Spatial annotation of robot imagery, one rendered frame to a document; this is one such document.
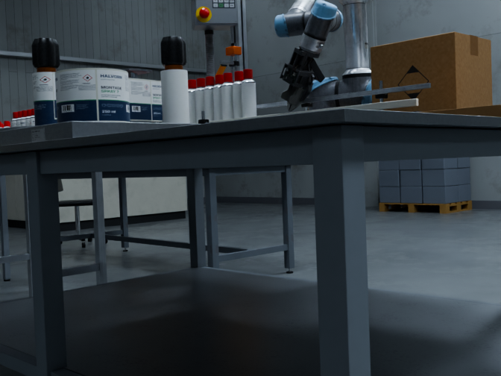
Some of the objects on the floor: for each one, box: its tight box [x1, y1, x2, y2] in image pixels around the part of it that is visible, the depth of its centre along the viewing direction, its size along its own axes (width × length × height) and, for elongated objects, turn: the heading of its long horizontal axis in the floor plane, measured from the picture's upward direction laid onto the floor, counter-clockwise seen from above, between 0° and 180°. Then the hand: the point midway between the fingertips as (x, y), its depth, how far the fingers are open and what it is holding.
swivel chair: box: [57, 179, 108, 248], centre depth 654 cm, size 56×56×87 cm
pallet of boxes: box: [379, 157, 472, 213], centre depth 915 cm, size 106×70×105 cm
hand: (291, 107), depth 215 cm, fingers closed
